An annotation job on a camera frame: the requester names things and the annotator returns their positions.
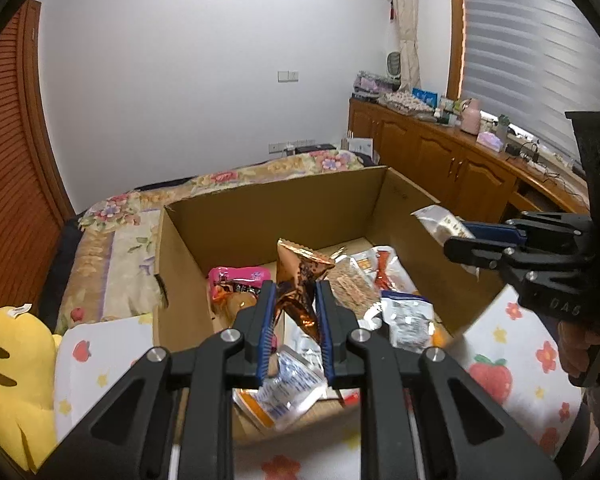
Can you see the beige curtain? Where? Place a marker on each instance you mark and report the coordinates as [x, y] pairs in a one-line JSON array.
[[405, 20]]

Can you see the purple tissue box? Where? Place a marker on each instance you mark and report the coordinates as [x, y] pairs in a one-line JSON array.
[[490, 141]]

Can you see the wooden cabinet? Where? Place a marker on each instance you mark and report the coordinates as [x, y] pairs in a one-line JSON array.
[[430, 160]]

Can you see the small white fan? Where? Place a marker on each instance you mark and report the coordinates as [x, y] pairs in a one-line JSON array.
[[394, 63]]

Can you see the purple patterned bag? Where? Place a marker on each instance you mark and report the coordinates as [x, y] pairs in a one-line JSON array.
[[371, 82]]

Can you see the brown cardboard box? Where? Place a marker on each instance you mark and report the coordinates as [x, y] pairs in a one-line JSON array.
[[280, 215]]

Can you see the wooden window frame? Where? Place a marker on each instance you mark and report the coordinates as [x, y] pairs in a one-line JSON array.
[[456, 35]]

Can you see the grey window blind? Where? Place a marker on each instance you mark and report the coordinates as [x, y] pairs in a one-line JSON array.
[[530, 35]]

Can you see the small potted plant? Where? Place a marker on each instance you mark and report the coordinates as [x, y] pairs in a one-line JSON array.
[[503, 125]]

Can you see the white strawberry print cloth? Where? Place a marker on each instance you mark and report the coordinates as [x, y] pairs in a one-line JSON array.
[[510, 360]]

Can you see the wooden louvre door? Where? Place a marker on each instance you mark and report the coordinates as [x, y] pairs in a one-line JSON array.
[[10, 160]]

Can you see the pink kettle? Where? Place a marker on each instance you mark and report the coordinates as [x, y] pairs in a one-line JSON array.
[[470, 116]]

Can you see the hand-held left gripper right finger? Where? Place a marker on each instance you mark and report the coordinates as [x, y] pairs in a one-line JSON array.
[[325, 330]]

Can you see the orange brown snack packet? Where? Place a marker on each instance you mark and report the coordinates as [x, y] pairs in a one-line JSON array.
[[235, 305]]

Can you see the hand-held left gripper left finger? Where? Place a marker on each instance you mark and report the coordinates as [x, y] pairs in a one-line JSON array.
[[266, 330]]

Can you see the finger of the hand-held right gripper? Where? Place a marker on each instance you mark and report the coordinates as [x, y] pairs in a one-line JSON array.
[[495, 232], [472, 252]]

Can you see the person's right hand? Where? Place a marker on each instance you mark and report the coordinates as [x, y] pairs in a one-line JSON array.
[[572, 350]]

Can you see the floral quilt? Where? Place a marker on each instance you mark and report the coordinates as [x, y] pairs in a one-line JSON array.
[[130, 240]]

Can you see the white red snack packet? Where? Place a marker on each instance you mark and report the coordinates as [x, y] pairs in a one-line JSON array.
[[351, 399]]

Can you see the clear pale snack packet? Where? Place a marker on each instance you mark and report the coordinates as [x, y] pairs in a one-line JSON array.
[[442, 222]]

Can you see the orange white snack packet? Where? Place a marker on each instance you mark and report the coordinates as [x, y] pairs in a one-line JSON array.
[[250, 405]]

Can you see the wall socket panel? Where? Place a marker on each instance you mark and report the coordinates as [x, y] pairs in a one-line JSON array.
[[290, 145]]

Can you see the clear orange red packet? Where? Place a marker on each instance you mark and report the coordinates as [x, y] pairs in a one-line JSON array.
[[387, 272]]

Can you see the white wall switch plate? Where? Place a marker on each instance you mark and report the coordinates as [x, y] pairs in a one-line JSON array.
[[288, 76]]

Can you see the yellow plush toy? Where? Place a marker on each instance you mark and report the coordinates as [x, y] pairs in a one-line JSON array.
[[15, 375]]

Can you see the copper foil snack packet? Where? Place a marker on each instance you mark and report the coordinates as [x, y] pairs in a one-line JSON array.
[[300, 280]]

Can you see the clear bag of candies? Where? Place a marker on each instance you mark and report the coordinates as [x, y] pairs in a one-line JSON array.
[[405, 102]]

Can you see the white paper box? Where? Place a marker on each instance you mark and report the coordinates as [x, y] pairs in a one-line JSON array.
[[361, 146]]

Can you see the white blue snack packet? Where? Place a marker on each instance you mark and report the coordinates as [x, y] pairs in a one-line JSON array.
[[405, 320]]

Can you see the blue box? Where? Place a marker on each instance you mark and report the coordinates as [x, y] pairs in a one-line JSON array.
[[425, 96]]

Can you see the pink snack packet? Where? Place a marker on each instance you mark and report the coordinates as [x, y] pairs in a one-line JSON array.
[[235, 275]]

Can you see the clear sesame candy packet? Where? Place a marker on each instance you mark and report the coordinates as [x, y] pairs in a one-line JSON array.
[[352, 285]]

